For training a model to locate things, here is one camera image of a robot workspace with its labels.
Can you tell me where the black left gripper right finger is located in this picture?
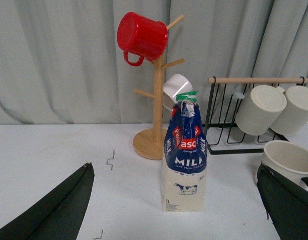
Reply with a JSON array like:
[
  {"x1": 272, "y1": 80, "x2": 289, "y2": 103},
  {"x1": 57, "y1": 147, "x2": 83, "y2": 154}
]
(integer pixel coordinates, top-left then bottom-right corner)
[{"x1": 256, "y1": 163, "x2": 308, "y2": 240}]

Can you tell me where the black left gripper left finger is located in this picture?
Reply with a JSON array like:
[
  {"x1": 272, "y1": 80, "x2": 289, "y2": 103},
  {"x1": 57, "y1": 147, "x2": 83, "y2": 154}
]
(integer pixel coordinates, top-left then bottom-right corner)
[{"x1": 0, "y1": 163, "x2": 95, "y2": 240}]

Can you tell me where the blue white milk carton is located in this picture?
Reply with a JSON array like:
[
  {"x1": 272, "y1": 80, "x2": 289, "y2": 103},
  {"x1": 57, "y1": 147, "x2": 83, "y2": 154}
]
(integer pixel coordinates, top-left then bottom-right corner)
[{"x1": 161, "y1": 91, "x2": 207, "y2": 212}]

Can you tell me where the cream ribbed mug right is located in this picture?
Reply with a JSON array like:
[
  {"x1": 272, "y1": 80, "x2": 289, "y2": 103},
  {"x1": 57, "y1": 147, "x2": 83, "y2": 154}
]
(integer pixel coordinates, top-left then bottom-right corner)
[{"x1": 270, "y1": 85, "x2": 308, "y2": 136}]

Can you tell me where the cream ribbed mug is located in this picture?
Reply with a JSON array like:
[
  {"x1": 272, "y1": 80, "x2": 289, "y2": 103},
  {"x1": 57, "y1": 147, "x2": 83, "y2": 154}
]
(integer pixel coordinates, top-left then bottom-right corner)
[
  {"x1": 235, "y1": 85, "x2": 287, "y2": 136},
  {"x1": 270, "y1": 85, "x2": 308, "y2": 136}
]

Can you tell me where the cream ribbed mug left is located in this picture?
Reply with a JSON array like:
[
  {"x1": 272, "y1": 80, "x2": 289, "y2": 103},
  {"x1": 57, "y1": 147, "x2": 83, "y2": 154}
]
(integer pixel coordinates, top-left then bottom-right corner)
[{"x1": 235, "y1": 85, "x2": 287, "y2": 136}]

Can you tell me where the wooden mug tree stand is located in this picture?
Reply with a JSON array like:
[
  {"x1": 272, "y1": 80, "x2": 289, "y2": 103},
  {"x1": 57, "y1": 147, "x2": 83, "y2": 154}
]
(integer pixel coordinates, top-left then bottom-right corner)
[{"x1": 132, "y1": 14, "x2": 186, "y2": 161}]

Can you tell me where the grey curtain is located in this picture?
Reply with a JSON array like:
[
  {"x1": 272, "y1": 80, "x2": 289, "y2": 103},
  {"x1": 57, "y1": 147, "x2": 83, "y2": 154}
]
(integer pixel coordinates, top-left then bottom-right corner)
[{"x1": 0, "y1": 0, "x2": 308, "y2": 124}]

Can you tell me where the white mug on tree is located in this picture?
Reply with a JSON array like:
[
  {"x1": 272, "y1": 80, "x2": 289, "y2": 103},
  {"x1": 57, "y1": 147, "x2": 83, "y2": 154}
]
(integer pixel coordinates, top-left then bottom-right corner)
[{"x1": 163, "y1": 74, "x2": 193, "y2": 111}]

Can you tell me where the red mug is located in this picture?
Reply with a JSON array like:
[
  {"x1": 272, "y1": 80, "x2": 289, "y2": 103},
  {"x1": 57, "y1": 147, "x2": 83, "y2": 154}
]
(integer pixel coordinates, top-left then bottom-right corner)
[{"x1": 117, "y1": 12, "x2": 168, "y2": 67}]

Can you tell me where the black wire mug rack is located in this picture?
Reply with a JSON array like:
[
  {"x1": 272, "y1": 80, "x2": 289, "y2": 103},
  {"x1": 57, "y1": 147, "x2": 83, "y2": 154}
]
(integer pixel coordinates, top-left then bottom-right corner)
[{"x1": 203, "y1": 76, "x2": 308, "y2": 155}]

